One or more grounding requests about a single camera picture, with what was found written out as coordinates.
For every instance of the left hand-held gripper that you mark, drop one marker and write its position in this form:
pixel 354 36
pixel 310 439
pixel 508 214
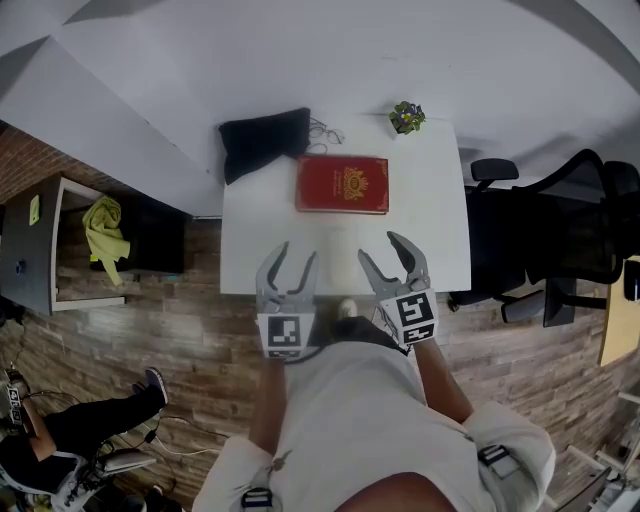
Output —
pixel 285 332

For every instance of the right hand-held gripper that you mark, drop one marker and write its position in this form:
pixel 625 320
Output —
pixel 415 315

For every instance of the person's right forearm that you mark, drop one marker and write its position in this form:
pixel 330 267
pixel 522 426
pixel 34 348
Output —
pixel 442 385

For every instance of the person's left forearm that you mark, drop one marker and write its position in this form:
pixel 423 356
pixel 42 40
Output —
pixel 267 410

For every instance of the person's right shoe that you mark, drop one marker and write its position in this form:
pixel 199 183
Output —
pixel 347 309

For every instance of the person's black trousers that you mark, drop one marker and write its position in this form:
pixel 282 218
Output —
pixel 365 332

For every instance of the red hardcover book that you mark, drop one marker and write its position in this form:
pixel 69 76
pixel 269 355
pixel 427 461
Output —
pixel 342 185

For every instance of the black storage box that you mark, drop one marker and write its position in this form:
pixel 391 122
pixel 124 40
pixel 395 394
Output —
pixel 157 235

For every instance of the black fabric pouch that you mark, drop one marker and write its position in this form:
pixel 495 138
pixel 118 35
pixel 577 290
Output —
pixel 260 142

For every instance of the thin-rimmed eyeglasses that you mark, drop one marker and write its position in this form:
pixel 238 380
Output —
pixel 331 135

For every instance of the person's white shirt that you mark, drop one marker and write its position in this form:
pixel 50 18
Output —
pixel 360 425

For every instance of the small potted flower plant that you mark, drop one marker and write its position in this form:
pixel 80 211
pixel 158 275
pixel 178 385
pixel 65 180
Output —
pixel 407 117

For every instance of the black office chair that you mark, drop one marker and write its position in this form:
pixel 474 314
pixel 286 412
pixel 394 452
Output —
pixel 550 230

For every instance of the yellow-green cloth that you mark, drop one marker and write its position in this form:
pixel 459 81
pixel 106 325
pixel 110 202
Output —
pixel 105 235

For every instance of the yellow wooden desk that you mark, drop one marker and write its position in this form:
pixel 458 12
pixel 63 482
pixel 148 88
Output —
pixel 620 325

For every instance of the grey swivel chair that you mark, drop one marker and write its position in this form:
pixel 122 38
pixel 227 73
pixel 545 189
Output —
pixel 115 462

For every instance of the grey side cabinet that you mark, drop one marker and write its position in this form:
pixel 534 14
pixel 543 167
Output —
pixel 30 280

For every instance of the green sticky note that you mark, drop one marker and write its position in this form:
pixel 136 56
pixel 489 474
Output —
pixel 34 210

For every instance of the small blue object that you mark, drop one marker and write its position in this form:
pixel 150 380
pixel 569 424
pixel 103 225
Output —
pixel 20 267

